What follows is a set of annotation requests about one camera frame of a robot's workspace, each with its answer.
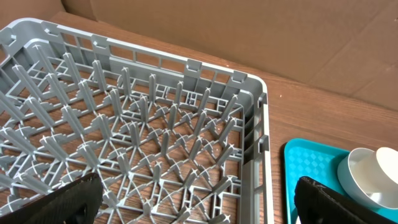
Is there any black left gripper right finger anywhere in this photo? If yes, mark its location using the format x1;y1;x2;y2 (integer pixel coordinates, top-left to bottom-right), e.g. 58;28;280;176
294;176;395;224

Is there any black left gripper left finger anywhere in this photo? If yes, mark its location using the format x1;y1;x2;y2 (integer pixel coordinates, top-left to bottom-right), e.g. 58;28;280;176
1;173;103;224

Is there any white cup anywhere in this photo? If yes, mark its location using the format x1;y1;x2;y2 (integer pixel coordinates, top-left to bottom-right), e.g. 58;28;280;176
352;147;397;194

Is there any teal plastic tray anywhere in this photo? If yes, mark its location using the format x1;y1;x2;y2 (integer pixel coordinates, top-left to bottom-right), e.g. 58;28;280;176
284;139;397;223

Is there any pale green bowl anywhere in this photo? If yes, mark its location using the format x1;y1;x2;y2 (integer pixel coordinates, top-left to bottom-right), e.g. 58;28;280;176
337;147;397;210

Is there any grey dish rack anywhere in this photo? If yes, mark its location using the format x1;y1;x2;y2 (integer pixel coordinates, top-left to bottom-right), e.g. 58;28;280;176
1;18;274;223

